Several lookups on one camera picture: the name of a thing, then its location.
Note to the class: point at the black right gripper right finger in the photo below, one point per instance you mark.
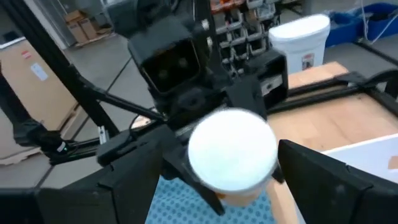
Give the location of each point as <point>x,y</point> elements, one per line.
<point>335,199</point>

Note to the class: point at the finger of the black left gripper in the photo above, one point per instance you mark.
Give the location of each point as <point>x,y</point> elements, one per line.
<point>186,174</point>
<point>245,96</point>

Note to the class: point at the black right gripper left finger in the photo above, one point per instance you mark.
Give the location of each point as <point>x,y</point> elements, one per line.
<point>93,199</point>

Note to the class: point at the blue patterned cloth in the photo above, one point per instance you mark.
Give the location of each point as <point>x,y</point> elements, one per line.
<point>180,208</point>

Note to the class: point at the amber pill bottle white cap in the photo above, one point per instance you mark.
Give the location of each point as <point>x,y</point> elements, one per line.
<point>233,149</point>

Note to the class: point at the white plastic bin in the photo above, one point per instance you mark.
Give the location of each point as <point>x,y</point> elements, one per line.
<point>367,155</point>

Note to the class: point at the blue plastic bin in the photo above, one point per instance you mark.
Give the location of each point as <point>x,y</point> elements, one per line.
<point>345,29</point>

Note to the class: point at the metal storage rack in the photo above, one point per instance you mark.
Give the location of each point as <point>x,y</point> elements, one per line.
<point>245,34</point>

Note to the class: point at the white trash can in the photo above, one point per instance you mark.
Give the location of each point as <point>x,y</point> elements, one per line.
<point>298,37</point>

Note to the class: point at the large cardboard box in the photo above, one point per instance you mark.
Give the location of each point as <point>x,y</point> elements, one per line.
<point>37,93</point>

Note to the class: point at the small cardboard box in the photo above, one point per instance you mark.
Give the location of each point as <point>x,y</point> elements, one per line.
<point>74,16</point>
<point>82,31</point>

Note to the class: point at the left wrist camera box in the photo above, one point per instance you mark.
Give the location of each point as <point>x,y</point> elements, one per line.
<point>168,62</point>

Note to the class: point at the black aluminium table frame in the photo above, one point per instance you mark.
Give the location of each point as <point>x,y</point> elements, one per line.
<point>62,68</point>

